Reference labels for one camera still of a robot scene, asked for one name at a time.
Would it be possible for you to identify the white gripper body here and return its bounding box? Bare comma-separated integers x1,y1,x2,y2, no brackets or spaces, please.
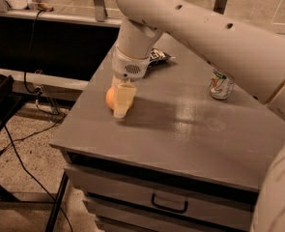
112,45,150,80

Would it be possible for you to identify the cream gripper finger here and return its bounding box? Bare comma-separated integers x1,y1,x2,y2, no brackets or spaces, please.
113,82,136,118
111,76,122,87

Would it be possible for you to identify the orange fruit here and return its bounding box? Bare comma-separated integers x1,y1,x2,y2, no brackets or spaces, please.
105,87,115,109

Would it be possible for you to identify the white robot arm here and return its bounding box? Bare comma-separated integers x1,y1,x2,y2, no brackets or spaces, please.
112,0,285,121

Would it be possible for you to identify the blue chip bag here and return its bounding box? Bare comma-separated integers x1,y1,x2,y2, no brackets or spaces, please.
147,48,173,71

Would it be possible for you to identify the grey drawer cabinet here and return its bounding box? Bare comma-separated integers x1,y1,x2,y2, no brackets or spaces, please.
52,36,285,232

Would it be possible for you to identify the white green soda can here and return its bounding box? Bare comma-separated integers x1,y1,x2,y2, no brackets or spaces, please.
209,70,235,101

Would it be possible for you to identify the black hanging cable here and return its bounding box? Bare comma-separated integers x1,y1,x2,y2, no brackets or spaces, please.
22,9,48,96

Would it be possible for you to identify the black drawer handle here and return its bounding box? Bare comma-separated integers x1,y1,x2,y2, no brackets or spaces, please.
151,193,188,214

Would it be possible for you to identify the black floor cable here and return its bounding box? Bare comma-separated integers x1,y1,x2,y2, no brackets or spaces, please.
0,113,74,232

